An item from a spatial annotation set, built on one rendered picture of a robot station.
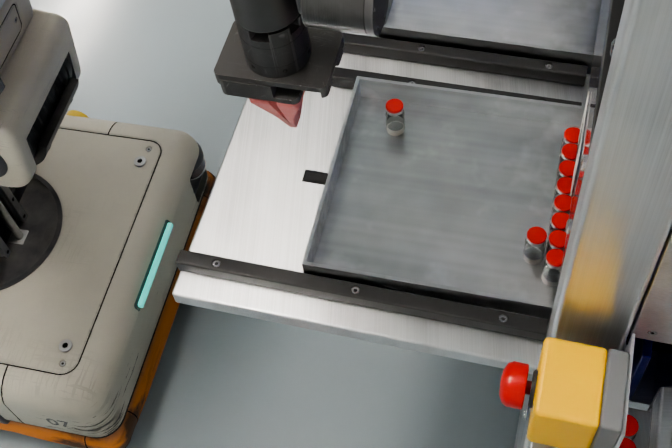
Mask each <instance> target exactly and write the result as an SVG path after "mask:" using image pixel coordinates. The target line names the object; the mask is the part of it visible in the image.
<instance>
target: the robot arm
mask: <svg viewBox="0 0 672 448"><path fill-rule="evenodd" d="M388 3H389V0H230V4H231V8H232V11H233V15H234V18H235V21H234V22H233V24H232V26H231V29H230V31H229V34H228V36H227V39H226V41H225V43H224V46H223V48H222V51H221V53H220V56H219V58H218V60H217V63H216V65H215V68H214V74H215V77H216V80H217V82H218V83H219V84H220V85H221V88H222V91H223V93H224V94H226V95H231V96H238V97H245V98H249V99H250V102H251V103H252V104H254V105H256V106H258V107H260V108H261V109H263V110H265V111H267V112H269V113H270V114H272V115H274V116H276V117H277V118H279V119H280V120H281V121H283V122H284V123H285V124H287V125H288V126H290V127H294V128H296V127H297V125H298V122H299V120H300V116H301V110H302V103H303V96H304V93H305V91H310V92H318V93H321V97H322V98H325V97H327V96H328V95H329V92H330V89H331V86H332V83H333V80H332V75H333V72H334V69H335V66H339V64H340V61H341V58H342V55H343V49H344V46H345V44H344V37H343V33H342V32H349V33H357V34H366V35H374V36H378V35H379V34H380V33H381V31H382V29H383V26H384V23H385V19H386V14H387V9H388ZM340 31H341V32H340Z"/></svg>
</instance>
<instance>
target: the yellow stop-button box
mask: <svg viewBox="0 0 672 448"><path fill-rule="evenodd" d="M629 362H630V354H629V352H627V351H621V350H616V349H609V350H608V352H607V350H606V349H605V348H603V347H598V346H593V345H587V344H582V343H577V342H572V341H567V340H562V339H556V338H551V337H547V338H546V339H545V340H544V342H543V343H542V348H541V354H540V359H539V363H538V367H537V368H536V370H535V371H534V372H533V377H532V385H531V391H530V395H529V400H528V406H529V408H531V410H530V417H529V423H528V426H527V431H526V434H527V439H528V440H529V441H531V442H535V443H539V444H544V445H549V446H553V447H558V448H614V446H615V444H616V442H617V440H618V438H619V436H620V434H621V432H622V430H623V420H624V411H625V401H626V391H627V382H628V372H629Z"/></svg>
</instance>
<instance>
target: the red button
mask: <svg viewBox="0 0 672 448"><path fill-rule="evenodd" d="M528 372H529V364H526V363H521V362H516V361H513V362H509V363H508V364H507V365H506V367H505V368H504V369H503V373H502V377H501V381H500V390H499V396H500V400H501V403H502V404H503V405H505V406H506V407H510V408H514V409H519V410H521V409H522V407H523V402H524V396H525V394H527V395H530V391H531V385H532V381H528V380H527V378H528Z"/></svg>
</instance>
